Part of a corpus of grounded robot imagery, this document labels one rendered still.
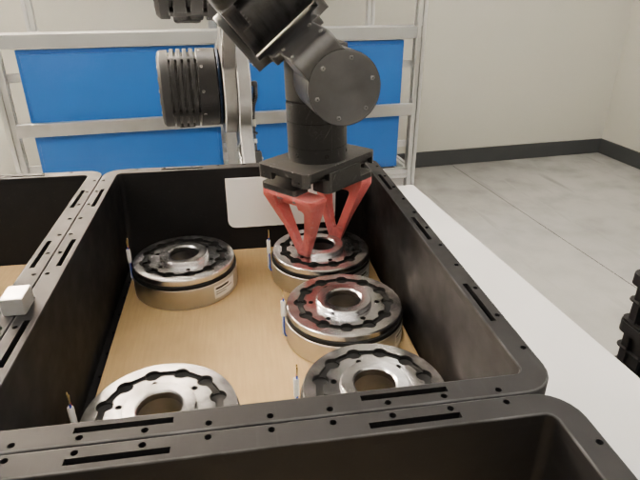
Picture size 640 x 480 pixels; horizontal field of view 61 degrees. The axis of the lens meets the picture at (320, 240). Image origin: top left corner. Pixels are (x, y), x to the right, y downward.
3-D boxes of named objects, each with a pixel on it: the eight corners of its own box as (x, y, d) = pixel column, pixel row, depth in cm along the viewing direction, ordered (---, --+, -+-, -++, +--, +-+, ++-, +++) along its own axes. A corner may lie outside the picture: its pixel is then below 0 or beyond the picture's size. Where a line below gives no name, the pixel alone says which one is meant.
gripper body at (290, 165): (375, 167, 55) (376, 92, 52) (307, 195, 48) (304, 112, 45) (327, 155, 59) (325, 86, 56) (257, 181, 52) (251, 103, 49)
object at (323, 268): (272, 233, 61) (272, 229, 61) (360, 230, 62) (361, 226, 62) (272, 278, 52) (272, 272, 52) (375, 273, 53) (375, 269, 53)
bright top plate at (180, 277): (144, 242, 59) (143, 237, 59) (236, 238, 60) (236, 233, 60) (123, 290, 50) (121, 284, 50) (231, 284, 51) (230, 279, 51)
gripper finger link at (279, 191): (359, 248, 57) (360, 162, 52) (313, 273, 52) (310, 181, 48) (311, 230, 61) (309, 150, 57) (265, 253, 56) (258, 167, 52)
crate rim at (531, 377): (109, 190, 60) (105, 170, 59) (371, 176, 64) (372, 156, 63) (-59, 500, 24) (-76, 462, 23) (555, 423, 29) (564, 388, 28)
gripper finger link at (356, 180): (372, 240, 58) (374, 156, 54) (330, 265, 53) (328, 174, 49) (325, 224, 62) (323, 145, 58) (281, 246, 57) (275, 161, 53)
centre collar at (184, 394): (129, 390, 37) (127, 384, 37) (201, 385, 38) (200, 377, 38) (113, 446, 33) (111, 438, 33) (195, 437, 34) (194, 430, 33)
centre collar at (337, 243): (296, 239, 59) (296, 233, 59) (341, 237, 59) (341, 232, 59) (298, 260, 55) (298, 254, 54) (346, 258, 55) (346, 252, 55)
